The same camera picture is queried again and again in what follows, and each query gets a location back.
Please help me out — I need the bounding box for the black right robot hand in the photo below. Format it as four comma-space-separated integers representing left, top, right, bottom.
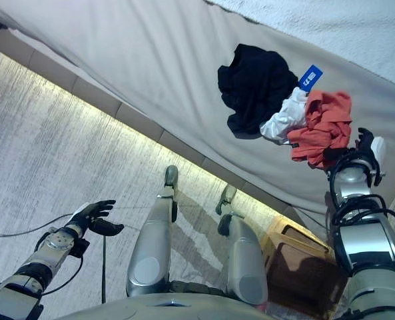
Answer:
354, 127, 386, 161

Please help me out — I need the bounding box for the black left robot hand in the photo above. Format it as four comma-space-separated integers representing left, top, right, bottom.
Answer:
66, 199, 125, 239

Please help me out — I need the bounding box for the wooden laundry basket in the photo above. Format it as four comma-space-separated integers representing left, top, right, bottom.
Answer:
259, 215, 350, 317

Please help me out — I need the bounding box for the beige bed mattress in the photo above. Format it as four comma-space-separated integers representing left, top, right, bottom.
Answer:
0, 0, 395, 221

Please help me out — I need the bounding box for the orange crumpled garment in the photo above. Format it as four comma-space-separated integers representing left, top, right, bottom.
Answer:
286, 90, 353, 170

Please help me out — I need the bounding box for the silver left robot leg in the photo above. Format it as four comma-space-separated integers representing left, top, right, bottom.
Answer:
126, 165, 180, 298

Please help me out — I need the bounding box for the silver robot leg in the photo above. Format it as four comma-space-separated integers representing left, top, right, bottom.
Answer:
215, 185, 269, 306
126, 165, 180, 298

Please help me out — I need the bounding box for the blue printed card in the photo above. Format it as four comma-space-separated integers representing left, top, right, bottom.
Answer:
298, 64, 324, 94

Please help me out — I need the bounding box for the white crumpled garment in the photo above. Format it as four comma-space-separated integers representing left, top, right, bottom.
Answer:
258, 87, 310, 145

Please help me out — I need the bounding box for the white textured blanket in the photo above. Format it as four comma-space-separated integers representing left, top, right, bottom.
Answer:
202, 0, 395, 76

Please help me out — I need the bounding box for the grey robot torso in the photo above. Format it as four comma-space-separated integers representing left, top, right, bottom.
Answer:
55, 281, 274, 320

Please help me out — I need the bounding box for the black crumpled garment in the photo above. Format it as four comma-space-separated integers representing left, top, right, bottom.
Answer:
216, 43, 300, 136

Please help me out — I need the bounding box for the silver right robot leg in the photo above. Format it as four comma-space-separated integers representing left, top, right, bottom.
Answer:
215, 185, 269, 306

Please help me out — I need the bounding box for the black floor cable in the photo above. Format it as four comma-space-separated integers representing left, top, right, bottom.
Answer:
0, 213, 108, 296

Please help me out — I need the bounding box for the beige bed frame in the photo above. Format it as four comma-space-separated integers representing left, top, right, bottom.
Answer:
0, 19, 328, 234

